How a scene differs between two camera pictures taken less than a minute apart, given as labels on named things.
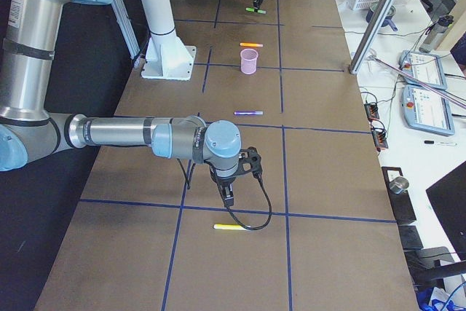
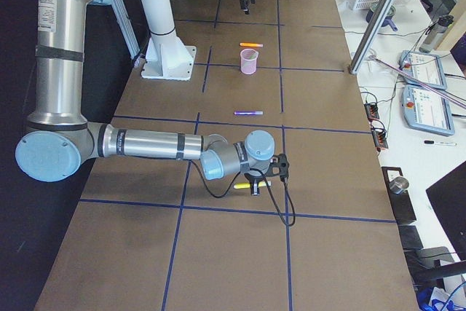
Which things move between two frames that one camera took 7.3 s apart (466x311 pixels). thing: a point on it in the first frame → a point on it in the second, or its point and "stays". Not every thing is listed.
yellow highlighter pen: [229, 226] → [247, 185]
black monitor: [448, 197] stays
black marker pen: [440, 143] stays
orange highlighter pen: [249, 44] stays
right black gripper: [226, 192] → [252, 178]
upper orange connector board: [372, 111] stays
